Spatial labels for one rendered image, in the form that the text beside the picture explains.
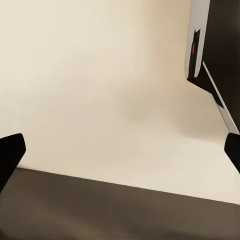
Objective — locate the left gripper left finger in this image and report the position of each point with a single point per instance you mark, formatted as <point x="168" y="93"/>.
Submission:
<point x="12" y="150"/>

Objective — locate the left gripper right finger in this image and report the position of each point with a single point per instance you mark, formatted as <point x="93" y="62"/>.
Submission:
<point x="232" y="149"/>

